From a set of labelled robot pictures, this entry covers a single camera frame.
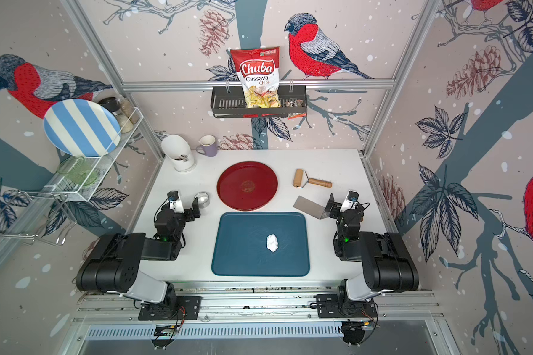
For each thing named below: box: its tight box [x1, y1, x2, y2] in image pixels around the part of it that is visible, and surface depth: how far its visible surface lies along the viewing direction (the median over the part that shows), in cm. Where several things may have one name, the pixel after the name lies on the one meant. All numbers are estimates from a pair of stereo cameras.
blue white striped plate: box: [43, 99, 122, 159], surface depth 74 cm
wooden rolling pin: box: [292, 167, 333, 188], surface depth 109 cm
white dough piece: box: [266, 233, 279, 253], surface depth 88 cm
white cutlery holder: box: [161, 133, 195, 172], surface depth 112 cm
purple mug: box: [195, 134, 217, 158], surface depth 119 cm
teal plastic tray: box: [211, 211, 311, 277], surface depth 89 cm
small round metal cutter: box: [193, 191, 211, 209], surface depth 103 cm
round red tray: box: [216, 161, 279, 212], surface depth 109 cm
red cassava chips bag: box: [230, 45, 282, 108], surface depth 83 cm
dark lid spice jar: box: [97, 96, 121, 117], surface depth 81 cm
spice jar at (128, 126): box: [116, 113, 134, 134], surface depth 85 cm
